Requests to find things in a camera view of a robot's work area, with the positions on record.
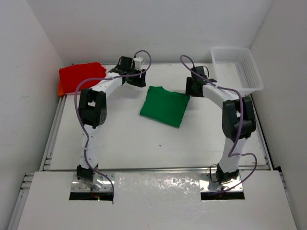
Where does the green t shirt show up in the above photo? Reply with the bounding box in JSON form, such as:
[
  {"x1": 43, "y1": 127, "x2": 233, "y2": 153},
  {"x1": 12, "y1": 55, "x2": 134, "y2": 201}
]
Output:
[{"x1": 140, "y1": 86, "x2": 190, "y2": 128}]

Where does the red t shirt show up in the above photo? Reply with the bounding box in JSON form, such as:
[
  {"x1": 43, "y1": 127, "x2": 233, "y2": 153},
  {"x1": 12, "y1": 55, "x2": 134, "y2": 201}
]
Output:
[{"x1": 59, "y1": 62, "x2": 106, "y2": 94}]

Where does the orange t shirt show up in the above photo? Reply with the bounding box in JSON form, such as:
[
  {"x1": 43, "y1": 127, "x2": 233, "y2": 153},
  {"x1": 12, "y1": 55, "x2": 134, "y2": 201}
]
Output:
[{"x1": 58, "y1": 81, "x2": 65, "y2": 97}]

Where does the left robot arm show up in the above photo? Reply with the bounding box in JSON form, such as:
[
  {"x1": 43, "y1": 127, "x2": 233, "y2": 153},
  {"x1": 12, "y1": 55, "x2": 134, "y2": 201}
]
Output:
[{"x1": 74, "y1": 56, "x2": 146, "y2": 186}]

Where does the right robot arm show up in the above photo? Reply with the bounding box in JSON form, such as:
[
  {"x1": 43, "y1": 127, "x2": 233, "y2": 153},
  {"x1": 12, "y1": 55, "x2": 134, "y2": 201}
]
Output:
[{"x1": 185, "y1": 77, "x2": 256, "y2": 184}]

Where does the white plastic bin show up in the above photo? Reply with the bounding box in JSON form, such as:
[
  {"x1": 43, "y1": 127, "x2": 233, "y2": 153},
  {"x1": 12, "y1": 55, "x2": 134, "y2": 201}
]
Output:
[{"x1": 211, "y1": 46, "x2": 264, "y2": 96}]

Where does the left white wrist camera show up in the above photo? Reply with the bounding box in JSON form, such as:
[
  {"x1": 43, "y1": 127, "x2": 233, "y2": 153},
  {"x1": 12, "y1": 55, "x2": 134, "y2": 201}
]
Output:
[{"x1": 132, "y1": 57, "x2": 145, "y2": 71}]

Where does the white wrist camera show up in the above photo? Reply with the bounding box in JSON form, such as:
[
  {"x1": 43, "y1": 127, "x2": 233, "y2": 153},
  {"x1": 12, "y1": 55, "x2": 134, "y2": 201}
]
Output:
[
  {"x1": 132, "y1": 57, "x2": 145, "y2": 71},
  {"x1": 191, "y1": 66, "x2": 209, "y2": 79}
]

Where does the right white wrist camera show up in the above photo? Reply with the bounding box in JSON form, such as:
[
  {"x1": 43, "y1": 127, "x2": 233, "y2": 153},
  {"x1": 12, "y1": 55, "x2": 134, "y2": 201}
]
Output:
[{"x1": 191, "y1": 66, "x2": 209, "y2": 79}]

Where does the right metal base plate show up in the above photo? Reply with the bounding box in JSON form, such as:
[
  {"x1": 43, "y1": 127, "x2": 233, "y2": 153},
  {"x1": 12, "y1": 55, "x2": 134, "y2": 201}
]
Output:
[{"x1": 199, "y1": 170, "x2": 244, "y2": 193}]

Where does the metal base plate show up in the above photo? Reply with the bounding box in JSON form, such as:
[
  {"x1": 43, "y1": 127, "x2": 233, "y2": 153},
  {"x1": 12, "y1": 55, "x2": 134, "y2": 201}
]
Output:
[
  {"x1": 199, "y1": 170, "x2": 244, "y2": 193},
  {"x1": 71, "y1": 171, "x2": 115, "y2": 193}
]

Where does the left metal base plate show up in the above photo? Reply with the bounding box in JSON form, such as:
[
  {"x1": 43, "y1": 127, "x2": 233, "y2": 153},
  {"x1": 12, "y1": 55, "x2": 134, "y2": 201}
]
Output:
[{"x1": 71, "y1": 171, "x2": 115, "y2": 193}]

